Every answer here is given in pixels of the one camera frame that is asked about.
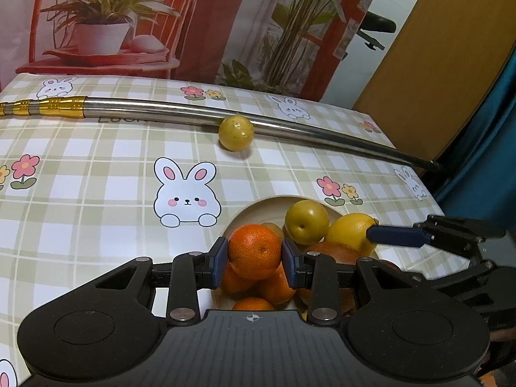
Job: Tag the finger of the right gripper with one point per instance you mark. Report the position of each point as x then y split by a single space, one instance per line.
397 235

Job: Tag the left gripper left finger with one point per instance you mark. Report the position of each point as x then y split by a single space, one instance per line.
190 273

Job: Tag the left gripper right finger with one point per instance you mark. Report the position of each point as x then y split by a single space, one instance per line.
316 272

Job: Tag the orange mandarin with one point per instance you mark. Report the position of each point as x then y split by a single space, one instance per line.
275 289
232 283
254 252
253 304

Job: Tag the orange mandarin front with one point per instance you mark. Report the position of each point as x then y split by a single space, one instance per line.
275 289

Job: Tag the yellow-green plum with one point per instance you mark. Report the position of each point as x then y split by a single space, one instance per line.
236 133
306 222

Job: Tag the brown longan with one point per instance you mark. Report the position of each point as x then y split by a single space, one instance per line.
277 230

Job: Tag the yellow lemon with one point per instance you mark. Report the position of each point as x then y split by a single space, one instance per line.
350 230

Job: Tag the orange mandarin back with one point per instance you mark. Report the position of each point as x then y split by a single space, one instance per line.
254 252

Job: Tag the large dark red apple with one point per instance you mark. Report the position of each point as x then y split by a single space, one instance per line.
341 253

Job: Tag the large yellow grapefruit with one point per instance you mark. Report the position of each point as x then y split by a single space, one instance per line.
346 300

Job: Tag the beige round plate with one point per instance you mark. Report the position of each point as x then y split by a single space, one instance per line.
272 210

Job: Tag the teal curtain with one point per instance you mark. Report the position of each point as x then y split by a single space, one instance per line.
476 173

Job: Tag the yellow-green plum by pole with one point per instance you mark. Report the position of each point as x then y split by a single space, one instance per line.
236 133

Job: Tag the silver gold metal pole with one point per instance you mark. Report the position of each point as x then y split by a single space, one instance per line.
81 107

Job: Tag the black exercise bike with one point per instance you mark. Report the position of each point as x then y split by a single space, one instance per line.
375 23

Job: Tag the wooden headboard panel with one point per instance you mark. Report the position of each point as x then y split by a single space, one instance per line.
437 72

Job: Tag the printed room backdrop cloth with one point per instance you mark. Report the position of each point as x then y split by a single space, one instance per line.
288 47

